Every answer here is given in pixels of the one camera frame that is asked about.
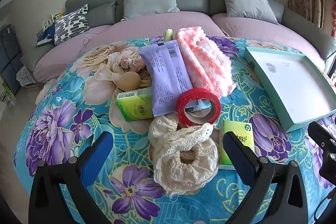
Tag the floral printed blanket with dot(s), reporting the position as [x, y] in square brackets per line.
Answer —
[78, 98]

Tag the beige makeup puff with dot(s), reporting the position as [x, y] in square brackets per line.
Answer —
[128, 81]

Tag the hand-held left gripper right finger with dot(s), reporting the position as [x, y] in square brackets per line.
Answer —
[241, 158]

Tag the pink waffle sofa cover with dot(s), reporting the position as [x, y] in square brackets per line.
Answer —
[262, 29]
[157, 23]

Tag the dark grey cabinet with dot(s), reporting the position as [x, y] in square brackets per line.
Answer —
[9, 56]

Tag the pink white fluffy towel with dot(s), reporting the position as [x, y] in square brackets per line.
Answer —
[204, 56]

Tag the cream lace cloth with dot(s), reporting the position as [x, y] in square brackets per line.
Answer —
[181, 169]

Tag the teal white shallow box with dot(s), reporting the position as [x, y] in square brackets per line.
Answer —
[288, 77]

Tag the black white patterned pillow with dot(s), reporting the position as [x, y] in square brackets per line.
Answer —
[71, 24]

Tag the green yellow scouring sponge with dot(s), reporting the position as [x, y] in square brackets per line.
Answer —
[168, 35]

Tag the row of small boxes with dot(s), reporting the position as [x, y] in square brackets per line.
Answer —
[52, 19]

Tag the red hanging decoration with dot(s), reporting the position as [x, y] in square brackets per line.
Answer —
[332, 19]

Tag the green white carton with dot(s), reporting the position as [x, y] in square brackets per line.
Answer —
[8, 92]

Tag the green tissue pack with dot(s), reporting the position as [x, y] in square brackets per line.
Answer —
[134, 106]
[241, 129]

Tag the red tape roll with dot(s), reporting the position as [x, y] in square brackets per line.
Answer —
[199, 93]

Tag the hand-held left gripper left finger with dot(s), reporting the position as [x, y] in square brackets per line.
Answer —
[97, 153]

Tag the white patterned bag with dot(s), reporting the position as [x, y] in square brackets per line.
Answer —
[25, 77]

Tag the grey pillow with pink band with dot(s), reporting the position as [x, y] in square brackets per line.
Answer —
[246, 6]

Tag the pink tie-dye scrunchie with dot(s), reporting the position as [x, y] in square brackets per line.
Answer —
[131, 62]

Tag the purple plastic packet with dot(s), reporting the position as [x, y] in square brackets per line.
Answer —
[165, 74]

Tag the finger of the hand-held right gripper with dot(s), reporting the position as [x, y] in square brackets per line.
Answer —
[321, 138]
[328, 169]

